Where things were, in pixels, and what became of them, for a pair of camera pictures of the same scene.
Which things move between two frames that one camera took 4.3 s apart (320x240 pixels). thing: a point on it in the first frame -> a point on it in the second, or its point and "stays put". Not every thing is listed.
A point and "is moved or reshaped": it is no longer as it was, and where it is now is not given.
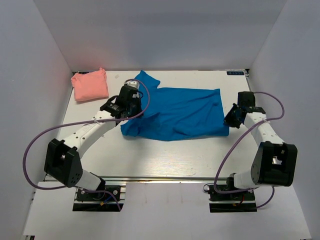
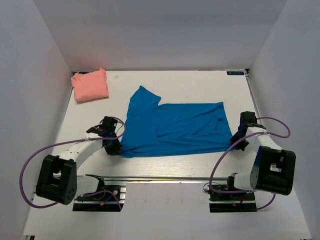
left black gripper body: x=135 y=109 -> x=114 y=146
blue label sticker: x=235 y=73 stays put
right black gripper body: x=231 y=118 -> x=236 y=138
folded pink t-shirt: x=90 y=86 stays put
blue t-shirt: x=175 y=113 is moved or reshaped
